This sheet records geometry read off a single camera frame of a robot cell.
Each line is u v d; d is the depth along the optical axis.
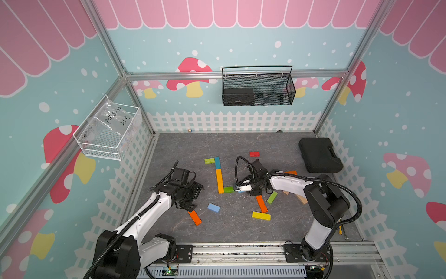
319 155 1.05
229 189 0.92
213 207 0.87
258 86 0.93
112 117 0.73
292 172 1.02
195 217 0.85
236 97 0.87
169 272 0.73
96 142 0.71
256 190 0.85
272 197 0.90
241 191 0.88
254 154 1.10
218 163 1.03
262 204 0.88
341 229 0.79
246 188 0.81
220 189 0.92
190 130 1.24
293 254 0.74
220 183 0.95
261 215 0.85
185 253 0.74
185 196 0.70
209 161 1.06
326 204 0.48
